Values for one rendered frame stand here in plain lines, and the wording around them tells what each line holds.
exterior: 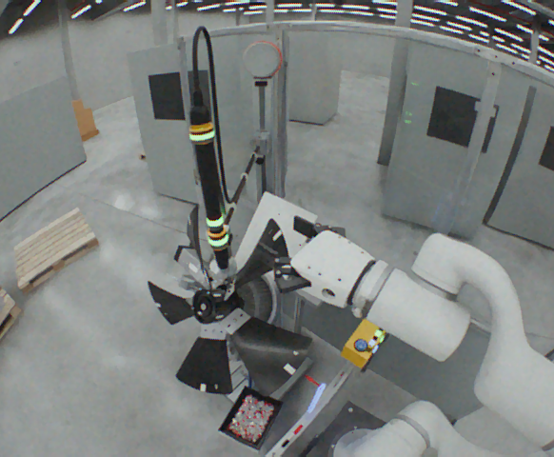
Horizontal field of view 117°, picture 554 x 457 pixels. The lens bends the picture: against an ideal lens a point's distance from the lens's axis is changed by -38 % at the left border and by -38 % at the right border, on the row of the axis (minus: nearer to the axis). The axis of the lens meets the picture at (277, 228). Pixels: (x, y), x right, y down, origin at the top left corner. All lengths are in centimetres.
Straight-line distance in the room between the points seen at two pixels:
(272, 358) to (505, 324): 65
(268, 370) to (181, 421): 134
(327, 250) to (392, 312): 13
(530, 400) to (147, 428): 208
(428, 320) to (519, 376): 14
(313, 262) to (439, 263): 17
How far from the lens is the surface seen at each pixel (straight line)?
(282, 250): 74
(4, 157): 600
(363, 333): 104
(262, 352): 84
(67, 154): 646
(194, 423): 205
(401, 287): 36
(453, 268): 34
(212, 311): 87
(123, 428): 224
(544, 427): 37
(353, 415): 105
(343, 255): 39
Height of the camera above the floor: 195
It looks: 39 degrees down
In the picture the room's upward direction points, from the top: straight up
